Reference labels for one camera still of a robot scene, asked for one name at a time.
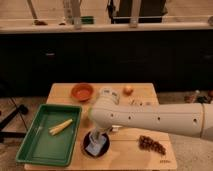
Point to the blue grey towel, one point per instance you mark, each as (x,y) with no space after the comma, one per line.
(97,138)

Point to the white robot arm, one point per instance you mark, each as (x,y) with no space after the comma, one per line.
(193,120)

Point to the red orange bowl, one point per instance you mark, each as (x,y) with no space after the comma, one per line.
(82,92)

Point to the dark brown bowl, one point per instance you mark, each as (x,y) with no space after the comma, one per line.
(86,142)

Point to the yellow onion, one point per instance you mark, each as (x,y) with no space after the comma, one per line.
(128,90)

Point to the blue sponge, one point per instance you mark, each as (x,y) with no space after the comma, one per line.
(95,150)

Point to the wooden table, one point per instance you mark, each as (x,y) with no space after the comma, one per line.
(123,153)

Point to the yellow corn cob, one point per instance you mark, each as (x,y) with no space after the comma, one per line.
(58,128)

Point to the brown grape bunch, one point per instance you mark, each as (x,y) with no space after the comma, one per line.
(147,143)

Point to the black tripod stand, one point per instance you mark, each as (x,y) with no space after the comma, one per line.
(20,110)

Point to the green plastic tray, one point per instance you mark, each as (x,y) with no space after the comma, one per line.
(40,147)

